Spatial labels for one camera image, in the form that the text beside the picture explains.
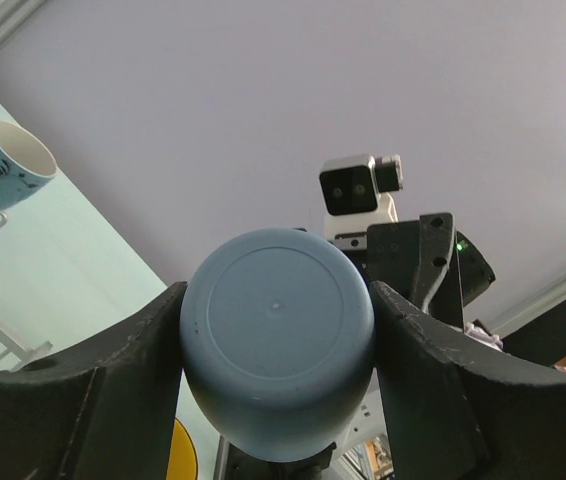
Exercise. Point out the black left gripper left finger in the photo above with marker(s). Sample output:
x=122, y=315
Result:
x=101, y=409

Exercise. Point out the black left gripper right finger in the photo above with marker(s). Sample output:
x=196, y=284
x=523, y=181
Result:
x=457, y=409

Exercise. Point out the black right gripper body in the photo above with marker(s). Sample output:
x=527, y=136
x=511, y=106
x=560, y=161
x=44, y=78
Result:
x=417, y=258

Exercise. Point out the yellow ceramic mug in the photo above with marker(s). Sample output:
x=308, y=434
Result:
x=183, y=463

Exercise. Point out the light blue plain cup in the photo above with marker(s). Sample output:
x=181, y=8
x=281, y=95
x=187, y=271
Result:
x=277, y=334

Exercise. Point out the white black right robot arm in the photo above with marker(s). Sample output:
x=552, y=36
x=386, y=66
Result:
x=476, y=274

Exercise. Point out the aluminium frame post right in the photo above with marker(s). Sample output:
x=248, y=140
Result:
x=529, y=281

